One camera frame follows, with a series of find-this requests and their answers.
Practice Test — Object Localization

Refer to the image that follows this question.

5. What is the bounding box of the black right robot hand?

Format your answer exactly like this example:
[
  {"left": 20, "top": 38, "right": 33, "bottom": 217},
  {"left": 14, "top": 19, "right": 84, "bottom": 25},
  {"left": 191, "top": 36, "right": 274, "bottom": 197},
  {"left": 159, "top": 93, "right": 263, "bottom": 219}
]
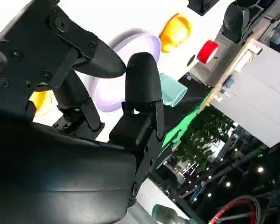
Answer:
[{"left": 0, "top": 0, "right": 166, "bottom": 224}]

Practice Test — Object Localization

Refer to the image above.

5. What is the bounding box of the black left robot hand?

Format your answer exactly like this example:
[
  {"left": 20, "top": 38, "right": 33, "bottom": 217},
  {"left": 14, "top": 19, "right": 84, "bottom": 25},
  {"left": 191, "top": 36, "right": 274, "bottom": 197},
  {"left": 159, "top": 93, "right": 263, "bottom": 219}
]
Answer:
[{"left": 186, "top": 0, "right": 222, "bottom": 17}]

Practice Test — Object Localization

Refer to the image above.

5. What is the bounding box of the orange toy bread roll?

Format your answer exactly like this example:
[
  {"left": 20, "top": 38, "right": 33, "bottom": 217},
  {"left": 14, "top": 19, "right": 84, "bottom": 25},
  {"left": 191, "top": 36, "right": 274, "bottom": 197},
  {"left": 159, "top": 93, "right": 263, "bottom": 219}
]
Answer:
[
  {"left": 28, "top": 90, "right": 56, "bottom": 118},
  {"left": 159, "top": 13, "right": 193, "bottom": 53}
]

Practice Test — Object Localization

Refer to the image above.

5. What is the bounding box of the pale green mug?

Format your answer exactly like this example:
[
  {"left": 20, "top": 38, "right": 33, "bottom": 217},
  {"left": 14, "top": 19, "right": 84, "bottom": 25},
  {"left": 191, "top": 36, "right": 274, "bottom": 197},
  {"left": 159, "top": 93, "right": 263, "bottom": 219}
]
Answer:
[{"left": 159, "top": 72, "right": 189, "bottom": 108}]

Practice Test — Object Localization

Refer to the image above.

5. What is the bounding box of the lilac plate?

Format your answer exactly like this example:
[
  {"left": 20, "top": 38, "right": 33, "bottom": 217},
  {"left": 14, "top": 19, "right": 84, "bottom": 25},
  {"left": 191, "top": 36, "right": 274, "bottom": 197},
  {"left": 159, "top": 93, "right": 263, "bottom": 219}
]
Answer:
[{"left": 87, "top": 29, "right": 163, "bottom": 114}]

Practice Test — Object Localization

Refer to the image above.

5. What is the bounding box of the white desk with wooden edge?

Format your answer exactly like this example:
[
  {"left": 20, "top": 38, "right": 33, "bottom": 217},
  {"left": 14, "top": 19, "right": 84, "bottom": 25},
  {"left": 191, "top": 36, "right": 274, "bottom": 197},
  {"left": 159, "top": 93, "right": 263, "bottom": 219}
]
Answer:
[{"left": 197, "top": 38, "right": 280, "bottom": 148}]

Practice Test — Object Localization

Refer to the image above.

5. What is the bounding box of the teal grey robot joint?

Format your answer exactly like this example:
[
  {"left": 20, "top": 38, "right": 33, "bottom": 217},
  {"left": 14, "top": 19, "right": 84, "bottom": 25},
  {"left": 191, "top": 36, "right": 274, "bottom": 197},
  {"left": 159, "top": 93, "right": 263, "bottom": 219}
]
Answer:
[{"left": 151, "top": 204, "right": 190, "bottom": 224}]

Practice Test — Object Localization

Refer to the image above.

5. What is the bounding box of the green cloth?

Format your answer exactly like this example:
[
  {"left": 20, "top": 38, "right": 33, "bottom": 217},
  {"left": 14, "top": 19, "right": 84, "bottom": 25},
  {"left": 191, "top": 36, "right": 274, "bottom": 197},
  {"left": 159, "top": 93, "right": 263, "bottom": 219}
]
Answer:
[{"left": 161, "top": 93, "right": 210, "bottom": 155}]

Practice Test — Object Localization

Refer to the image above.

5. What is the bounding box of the green leafy plant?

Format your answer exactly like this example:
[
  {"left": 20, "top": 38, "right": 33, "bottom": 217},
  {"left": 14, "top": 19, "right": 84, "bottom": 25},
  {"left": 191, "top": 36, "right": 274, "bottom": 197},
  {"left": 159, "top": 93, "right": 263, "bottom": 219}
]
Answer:
[{"left": 179, "top": 109, "right": 237, "bottom": 169}]

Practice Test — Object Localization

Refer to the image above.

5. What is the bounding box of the red cable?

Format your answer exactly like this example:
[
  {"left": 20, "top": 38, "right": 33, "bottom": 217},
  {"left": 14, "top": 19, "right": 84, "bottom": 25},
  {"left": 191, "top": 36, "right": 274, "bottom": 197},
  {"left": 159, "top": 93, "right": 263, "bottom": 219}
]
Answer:
[{"left": 209, "top": 195, "right": 255, "bottom": 224}]

